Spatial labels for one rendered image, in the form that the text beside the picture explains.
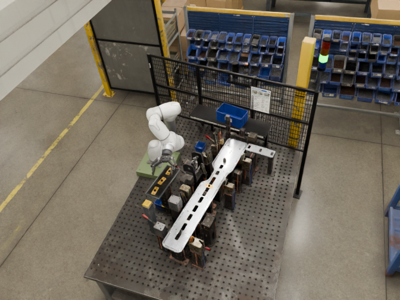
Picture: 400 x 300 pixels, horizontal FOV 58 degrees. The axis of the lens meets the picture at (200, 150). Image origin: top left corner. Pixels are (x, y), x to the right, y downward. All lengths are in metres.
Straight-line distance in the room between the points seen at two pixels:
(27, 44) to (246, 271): 2.81
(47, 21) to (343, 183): 4.41
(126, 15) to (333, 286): 4.18
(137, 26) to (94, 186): 2.27
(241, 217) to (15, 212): 2.96
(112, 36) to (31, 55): 4.99
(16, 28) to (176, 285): 2.76
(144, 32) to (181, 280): 3.44
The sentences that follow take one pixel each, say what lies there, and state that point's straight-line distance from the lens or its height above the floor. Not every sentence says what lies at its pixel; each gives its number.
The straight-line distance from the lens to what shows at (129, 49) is 5.62.
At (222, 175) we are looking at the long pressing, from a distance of 3.40.
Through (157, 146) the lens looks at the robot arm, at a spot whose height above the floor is 1.03.
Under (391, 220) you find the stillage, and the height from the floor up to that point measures 0.19.
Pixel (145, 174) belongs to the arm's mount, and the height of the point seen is 0.75.
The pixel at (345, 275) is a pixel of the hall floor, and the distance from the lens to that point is 4.14.
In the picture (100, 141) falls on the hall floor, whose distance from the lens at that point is 5.54.
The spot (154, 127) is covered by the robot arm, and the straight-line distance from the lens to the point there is 2.69.
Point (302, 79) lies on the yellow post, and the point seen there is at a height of 1.63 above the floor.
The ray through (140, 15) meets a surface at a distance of 5.22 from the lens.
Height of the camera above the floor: 3.60
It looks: 45 degrees down
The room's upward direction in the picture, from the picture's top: 6 degrees counter-clockwise
